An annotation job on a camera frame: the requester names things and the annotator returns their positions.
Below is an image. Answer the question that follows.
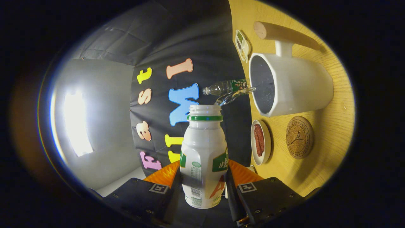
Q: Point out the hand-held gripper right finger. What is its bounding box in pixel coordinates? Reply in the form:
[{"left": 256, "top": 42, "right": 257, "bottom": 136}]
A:
[{"left": 225, "top": 158, "right": 306, "bottom": 227}]

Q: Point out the black backdrop cloth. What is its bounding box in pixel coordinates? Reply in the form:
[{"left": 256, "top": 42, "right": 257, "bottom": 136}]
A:
[{"left": 71, "top": 0, "right": 253, "bottom": 228}]

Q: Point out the round cork coaster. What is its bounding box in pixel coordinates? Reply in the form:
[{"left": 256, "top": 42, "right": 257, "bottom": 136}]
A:
[{"left": 286, "top": 116, "right": 314, "bottom": 159}]

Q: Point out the white juice bottle green label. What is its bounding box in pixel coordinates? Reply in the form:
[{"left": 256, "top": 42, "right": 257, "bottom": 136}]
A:
[{"left": 179, "top": 104, "right": 229, "bottom": 209}]

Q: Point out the clear plastic water bottle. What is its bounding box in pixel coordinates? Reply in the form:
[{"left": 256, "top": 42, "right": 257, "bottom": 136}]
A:
[{"left": 202, "top": 79, "right": 250, "bottom": 96}]

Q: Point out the ceiling light panel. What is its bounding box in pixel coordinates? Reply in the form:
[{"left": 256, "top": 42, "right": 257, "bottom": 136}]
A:
[{"left": 64, "top": 90, "right": 94, "bottom": 157}]

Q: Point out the white divided tray with beans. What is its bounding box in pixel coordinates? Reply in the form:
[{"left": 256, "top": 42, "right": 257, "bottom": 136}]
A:
[{"left": 235, "top": 30, "right": 252, "bottom": 63}]

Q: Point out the white cup with wooden handle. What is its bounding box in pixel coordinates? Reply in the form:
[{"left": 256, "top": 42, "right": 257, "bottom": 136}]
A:
[{"left": 249, "top": 21, "right": 334, "bottom": 117}]

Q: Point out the white round plate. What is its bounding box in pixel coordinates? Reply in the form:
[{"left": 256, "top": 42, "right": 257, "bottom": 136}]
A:
[{"left": 251, "top": 119, "right": 272, "bottom": 166}]

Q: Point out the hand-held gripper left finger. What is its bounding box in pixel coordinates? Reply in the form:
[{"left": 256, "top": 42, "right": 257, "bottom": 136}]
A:
[{"left": 103, "top": 160, "right": 182, "bottom": 226}]

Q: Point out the wooden table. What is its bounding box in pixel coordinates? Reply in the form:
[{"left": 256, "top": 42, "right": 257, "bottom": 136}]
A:
[{"left": 228, "top": 0, "right": 355, "bottom": 197}]

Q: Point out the clear poured juice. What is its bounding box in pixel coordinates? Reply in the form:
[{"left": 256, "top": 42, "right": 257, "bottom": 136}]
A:
[{"left": 215, "top": 87, "right": 256, "bottom": 106}]

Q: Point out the red food slice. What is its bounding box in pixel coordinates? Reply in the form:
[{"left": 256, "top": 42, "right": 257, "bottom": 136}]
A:
[{"left": 254, "top": 123, "right": 265, "bottom": 157}]

